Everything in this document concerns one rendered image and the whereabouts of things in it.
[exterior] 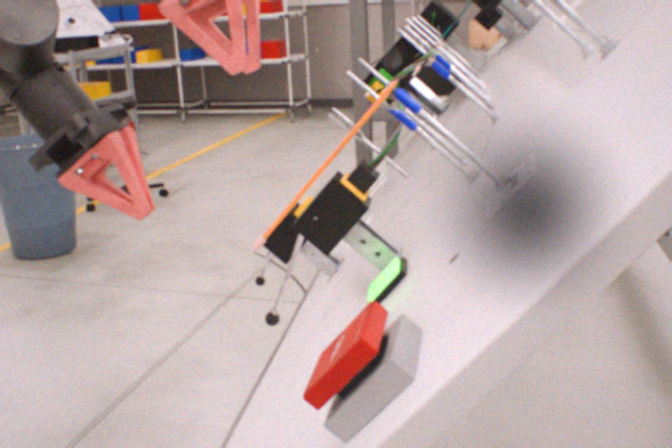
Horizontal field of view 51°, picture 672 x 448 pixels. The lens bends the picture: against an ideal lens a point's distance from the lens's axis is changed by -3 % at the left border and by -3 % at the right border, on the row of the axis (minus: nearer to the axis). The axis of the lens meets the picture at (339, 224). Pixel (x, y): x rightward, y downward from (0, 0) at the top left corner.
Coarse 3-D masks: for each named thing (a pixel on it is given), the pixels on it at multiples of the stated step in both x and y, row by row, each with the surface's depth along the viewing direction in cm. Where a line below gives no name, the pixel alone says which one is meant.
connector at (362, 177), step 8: (360, 168) 61; (368, 168) 61; (352, 176) 61; (360, 176) 61; (368, 176) 61; (376, 176) 61; (352, 184) 61; (360, 184) 61; (368, 184) 61; (352, 192) 61
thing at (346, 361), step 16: (368, 304) 41; (368, 320) 38; (384, 320) 39; (352, 336) 38; (368, 336) 37; (336, 352) 38; (352, 352) 36; (368, 352) 36; (320, 368) 39; (336, 368) 37; (352, 368) 37; (368, 368) 38; (320, 384) 37; (336, 384) 37; (352, 384) 38; (304, 400) 38; (320, 400) 38
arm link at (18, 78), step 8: (48, 64) 62; (56, 64) 64; (0, 72) 61; (8, 72) 61; (32, 72) 61; (0, 80) 61; (8, 80) 61; (16, 80) 61; (24, 80) 61; (0, 88) 62; (8, 88) 61; (16, 88) 61; (8, 96) 62
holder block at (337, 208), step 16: (336, 176) 62; (320, 192) 61; (336, 192) 61; (320, 208) 61; (336, 208) 61; (352, 208) 61; (368, 208) 61; (304, 224) 62; (320, 224) 62; (336, 224) 62; (352, 224) 61; (320, 240) 62; (336, 240) 62
